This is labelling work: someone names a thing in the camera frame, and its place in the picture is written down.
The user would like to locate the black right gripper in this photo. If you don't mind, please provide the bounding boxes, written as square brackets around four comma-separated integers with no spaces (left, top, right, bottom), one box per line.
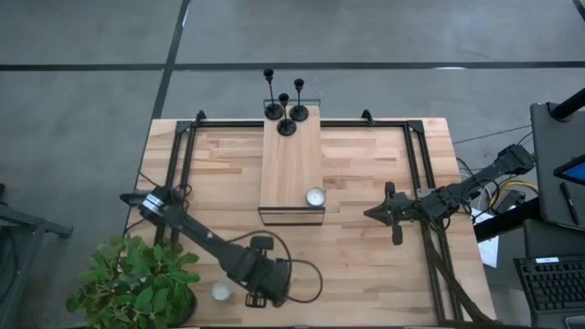
[364,181,429,247]

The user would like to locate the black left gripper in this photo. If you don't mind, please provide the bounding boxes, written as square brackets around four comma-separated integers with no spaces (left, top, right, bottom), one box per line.
[241,236,293,309]

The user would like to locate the black metal candlestick holder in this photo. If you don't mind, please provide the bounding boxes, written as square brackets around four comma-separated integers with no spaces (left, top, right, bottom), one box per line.
[276,92,298,137]
[262,68,285,122]
[288,78,310,123]

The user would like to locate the wooden riser shelf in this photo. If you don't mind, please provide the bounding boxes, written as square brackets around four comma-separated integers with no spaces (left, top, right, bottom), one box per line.
[257,97,327,228]

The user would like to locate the green potted plant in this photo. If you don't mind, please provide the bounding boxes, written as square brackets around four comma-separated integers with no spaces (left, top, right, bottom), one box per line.
[66,234,202,329]

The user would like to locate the grey laptop tray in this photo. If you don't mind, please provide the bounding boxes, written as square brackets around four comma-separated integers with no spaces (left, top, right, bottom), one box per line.
[528,101,585,232]

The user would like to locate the black pen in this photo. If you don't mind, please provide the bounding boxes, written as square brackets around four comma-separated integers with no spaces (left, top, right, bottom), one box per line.
[559,181,581,227]

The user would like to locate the black keyboard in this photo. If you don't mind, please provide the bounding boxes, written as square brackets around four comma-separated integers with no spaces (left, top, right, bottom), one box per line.
[513,254,585,328]

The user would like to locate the tablet with blue screen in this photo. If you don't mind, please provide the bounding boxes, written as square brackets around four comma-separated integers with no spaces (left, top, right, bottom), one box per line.
[552,154,585,187]

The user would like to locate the black stand pole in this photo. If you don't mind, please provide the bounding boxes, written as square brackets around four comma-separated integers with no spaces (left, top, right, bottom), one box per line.
[548,88,585,123]

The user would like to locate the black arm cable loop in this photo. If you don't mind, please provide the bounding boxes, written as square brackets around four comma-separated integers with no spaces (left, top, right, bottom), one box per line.
[226,229,324,305]

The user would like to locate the black aluminium table frame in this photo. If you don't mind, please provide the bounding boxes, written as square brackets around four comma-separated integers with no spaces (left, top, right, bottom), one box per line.
[154,109,463,327]

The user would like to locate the yellow cables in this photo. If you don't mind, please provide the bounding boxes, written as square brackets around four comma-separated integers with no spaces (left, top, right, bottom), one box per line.
[487,177,541,207]

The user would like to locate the black side table frame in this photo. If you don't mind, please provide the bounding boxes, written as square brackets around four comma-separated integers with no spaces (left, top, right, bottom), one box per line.
[0,182,75,329]

